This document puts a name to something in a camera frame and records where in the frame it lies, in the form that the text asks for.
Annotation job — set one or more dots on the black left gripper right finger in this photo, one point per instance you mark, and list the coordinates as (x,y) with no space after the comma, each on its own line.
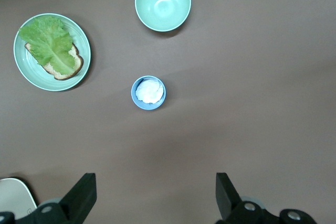
(228,203)

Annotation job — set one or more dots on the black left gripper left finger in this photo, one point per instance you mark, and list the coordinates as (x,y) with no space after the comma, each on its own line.
(78,200)

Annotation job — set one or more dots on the blue cup with white filling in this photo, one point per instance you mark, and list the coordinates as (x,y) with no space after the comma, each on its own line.
(147,106)

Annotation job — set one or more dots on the white filling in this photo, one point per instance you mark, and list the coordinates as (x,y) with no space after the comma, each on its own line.
(149,90)

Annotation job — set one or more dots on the white flat rounded scale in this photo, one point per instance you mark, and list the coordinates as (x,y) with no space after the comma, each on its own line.
(13,195)

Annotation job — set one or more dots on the mint green ribbed plate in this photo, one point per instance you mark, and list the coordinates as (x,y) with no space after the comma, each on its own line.
(34,74)

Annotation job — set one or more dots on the toast bread slice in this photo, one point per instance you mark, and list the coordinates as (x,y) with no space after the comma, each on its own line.
(77,62)

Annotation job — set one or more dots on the green lettuce leaf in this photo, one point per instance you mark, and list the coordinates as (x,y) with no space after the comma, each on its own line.
(50,43)

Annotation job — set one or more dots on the mint green bowl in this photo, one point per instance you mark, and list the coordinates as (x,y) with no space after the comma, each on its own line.
(162,1)

